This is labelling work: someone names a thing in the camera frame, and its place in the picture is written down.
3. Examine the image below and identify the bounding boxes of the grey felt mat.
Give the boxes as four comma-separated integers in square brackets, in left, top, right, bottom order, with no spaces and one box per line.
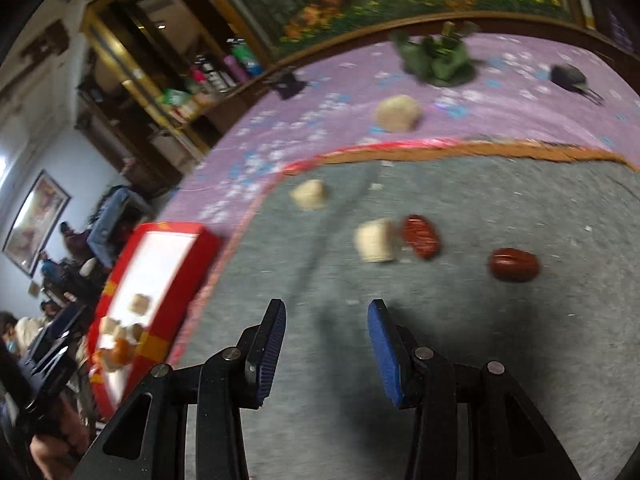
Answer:
[180,156,639,479]

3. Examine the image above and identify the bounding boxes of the person's left hand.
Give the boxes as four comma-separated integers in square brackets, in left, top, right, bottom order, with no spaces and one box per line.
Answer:
[29,396,89,480]

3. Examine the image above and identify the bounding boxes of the purple floral tablecloth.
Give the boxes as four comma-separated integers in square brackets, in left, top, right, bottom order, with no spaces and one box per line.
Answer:
[162,34,639,231]

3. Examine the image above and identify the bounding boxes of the black seatbelt buckle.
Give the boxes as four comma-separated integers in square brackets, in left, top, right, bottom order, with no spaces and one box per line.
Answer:
[549,64,604,105]

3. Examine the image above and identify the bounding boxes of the small black cylinder mount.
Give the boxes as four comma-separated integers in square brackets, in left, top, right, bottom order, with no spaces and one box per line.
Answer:
[266,67,307,101]

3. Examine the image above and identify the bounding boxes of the red white shallow box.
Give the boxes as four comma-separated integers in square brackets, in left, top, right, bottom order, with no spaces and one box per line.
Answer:
[87,222,222,420]

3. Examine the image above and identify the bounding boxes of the beige cake far left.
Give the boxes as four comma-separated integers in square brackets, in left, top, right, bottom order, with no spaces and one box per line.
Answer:
[290,179,329,210]

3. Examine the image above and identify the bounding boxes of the beige cake piece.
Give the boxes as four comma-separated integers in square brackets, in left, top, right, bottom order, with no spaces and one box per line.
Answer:
[354,218,399,263]

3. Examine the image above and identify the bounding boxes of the framed landscape painting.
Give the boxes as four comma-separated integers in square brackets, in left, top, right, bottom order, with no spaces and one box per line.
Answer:
[2,170,70,278]

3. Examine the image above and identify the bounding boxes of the green leafy vegetable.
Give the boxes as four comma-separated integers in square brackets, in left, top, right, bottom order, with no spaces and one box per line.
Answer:
[390,22,480,88]

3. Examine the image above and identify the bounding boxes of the beige cake on tablecloth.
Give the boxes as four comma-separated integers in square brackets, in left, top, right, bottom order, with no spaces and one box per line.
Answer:
[374,94,423,133]

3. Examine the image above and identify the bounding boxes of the red jujube date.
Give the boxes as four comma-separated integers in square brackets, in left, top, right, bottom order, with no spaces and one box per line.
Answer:
[488,248,540,283]
[401,214,442,260]

